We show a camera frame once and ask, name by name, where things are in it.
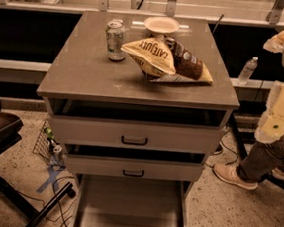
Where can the grey top drawer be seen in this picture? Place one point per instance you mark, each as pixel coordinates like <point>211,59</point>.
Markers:
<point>115,124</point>

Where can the grey drawer cabinet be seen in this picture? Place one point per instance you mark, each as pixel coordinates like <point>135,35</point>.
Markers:
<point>82,71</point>

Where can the grey middle drawer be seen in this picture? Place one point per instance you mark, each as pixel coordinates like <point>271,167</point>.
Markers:
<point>119,162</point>

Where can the seated person's leg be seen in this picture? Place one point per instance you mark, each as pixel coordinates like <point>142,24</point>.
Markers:
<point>263,158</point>

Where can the tan sneaker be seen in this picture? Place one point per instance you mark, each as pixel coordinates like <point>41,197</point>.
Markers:
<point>234,175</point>
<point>278,174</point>

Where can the clear plastic water bottle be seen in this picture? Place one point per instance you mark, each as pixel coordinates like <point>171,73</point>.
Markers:
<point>247,71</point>

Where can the brown snack bag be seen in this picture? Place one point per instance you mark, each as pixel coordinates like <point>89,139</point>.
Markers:
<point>185,63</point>

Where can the yellow chip bag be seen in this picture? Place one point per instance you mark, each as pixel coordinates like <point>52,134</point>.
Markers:
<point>155,60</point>

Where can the white paper bowl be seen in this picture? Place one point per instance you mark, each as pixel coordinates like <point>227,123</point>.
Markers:
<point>161,25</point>

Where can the green soda can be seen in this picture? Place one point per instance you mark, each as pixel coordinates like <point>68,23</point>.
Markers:
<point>115,35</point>

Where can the black chair at left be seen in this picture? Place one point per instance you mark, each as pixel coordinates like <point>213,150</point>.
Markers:
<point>10,125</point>

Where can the wire basket with items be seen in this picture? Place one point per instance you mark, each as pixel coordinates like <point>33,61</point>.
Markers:
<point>47,147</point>

